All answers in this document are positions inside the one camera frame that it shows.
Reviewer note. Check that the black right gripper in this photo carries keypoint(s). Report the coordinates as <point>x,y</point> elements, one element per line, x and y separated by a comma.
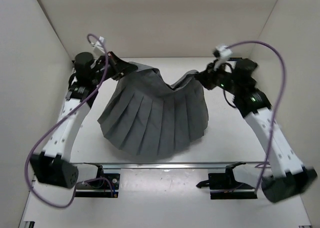
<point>207,77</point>

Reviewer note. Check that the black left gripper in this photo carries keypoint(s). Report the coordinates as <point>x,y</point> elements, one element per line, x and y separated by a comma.
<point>122,67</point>

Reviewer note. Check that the grey pleated skirt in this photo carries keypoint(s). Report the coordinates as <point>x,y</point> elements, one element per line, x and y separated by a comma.
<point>148,117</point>

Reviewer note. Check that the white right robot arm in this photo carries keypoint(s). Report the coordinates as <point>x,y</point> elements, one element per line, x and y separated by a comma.
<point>289,176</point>

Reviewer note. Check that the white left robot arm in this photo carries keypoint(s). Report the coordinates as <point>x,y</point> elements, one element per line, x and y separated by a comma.
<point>52,165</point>

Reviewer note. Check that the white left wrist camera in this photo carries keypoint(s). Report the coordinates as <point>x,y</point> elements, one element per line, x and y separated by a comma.
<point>99,46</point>

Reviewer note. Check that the aluminium front table rail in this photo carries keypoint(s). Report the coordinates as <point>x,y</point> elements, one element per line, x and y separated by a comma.
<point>166,166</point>

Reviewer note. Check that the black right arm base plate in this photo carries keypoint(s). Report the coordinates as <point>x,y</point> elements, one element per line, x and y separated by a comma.
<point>221,188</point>

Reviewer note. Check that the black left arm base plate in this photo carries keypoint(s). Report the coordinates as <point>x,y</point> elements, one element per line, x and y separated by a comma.
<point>101,188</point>

